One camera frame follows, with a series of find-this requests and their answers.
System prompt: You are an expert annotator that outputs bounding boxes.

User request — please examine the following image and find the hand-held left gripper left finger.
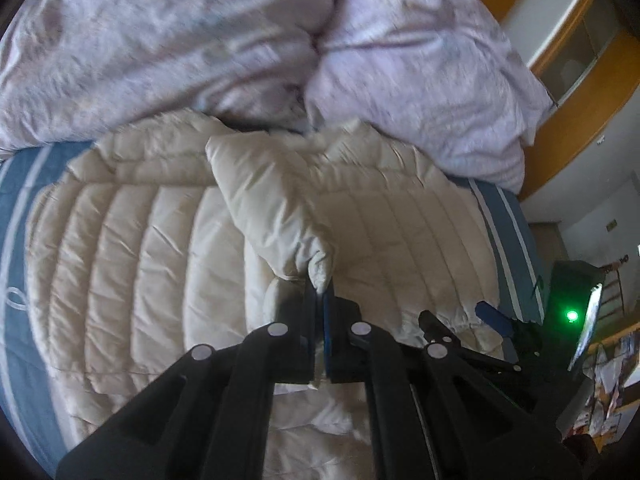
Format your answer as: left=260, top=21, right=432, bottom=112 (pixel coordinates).
left=55, top=279, right=322, bottom=480

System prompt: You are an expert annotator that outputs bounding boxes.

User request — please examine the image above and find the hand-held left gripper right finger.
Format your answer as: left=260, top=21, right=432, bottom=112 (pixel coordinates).
left=323, top=293, right=584, bottom=480

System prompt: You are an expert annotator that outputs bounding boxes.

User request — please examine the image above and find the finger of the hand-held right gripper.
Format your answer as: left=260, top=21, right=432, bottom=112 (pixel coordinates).
left=418, top=309, right=521, bottom=376
left=474, top=301, right=541, bottom=361

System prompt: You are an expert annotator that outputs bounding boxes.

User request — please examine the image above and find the cream puffer jacket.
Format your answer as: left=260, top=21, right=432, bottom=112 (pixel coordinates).
left=25, top=109, right=502, bottom=480

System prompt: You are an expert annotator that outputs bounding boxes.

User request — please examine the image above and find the wooden chair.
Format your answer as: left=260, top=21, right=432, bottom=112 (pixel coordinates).
left=599, top=254, right=632, bottom=317

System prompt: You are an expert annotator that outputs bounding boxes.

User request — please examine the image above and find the cluttered side table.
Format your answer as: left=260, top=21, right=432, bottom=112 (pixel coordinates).
left=565, top=324, right=640, bottom=443

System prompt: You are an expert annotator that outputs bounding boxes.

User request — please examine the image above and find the wooden wardrobe with glass doors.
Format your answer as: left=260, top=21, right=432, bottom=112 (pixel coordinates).
left=456, top=0, right=640, bottom=202

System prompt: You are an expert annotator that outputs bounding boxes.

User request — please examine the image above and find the blue white-striped bed sheet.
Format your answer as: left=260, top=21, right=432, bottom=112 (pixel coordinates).
left=0, top=140, right=549, bottom=477

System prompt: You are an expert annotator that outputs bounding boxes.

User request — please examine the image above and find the lilac crumpled duvet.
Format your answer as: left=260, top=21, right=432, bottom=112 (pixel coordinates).
left=0, top=0, right=554, bottom=196

